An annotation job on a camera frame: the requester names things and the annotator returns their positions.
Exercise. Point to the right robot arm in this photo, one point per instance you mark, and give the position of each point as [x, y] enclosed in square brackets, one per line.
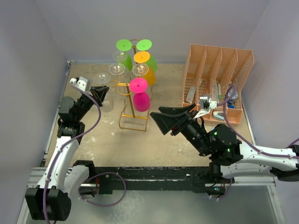
[230, 157]

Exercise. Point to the clear glass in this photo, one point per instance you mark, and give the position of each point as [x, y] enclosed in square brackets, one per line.
[102, 80]
[140, 69]
[119, 56]
[116, 69]

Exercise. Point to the yellow plastic goblet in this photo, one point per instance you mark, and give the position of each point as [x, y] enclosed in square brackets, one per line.
[150, 77]

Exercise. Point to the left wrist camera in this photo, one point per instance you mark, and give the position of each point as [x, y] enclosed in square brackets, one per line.
[81, 83]

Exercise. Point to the large green wine glass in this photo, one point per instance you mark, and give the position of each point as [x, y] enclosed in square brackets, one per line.
[143, 56]

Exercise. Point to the gold wire glass rack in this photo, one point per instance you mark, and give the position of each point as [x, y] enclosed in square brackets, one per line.
[122, 87]

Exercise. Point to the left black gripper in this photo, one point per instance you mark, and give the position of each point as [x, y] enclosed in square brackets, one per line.
[100, 92]

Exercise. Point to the pink plastic goblet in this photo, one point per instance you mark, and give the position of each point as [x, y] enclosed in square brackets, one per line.
[141, 99]

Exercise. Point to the orange plastic desk organizer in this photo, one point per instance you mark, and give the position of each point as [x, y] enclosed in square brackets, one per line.
[212, 70]

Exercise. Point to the round blue tin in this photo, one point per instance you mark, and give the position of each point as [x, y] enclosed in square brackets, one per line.
[234, 96]

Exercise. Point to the small green wine glass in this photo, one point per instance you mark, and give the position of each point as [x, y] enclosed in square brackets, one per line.
[124, 46]

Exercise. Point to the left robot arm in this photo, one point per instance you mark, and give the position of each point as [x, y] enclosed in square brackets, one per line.
[50, 199]

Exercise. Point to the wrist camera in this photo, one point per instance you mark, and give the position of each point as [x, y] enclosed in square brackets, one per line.
[206, 105]
[81, 83]

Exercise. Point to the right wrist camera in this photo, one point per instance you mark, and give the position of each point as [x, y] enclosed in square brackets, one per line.
[206, 105]

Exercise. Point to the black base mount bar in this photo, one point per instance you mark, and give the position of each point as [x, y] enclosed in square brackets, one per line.
[195, 179]

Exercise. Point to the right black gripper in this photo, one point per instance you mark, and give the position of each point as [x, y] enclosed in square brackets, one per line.
[167, 122]

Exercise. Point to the white blue tape dispenser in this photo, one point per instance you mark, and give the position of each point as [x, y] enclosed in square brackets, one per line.
[218, 115]

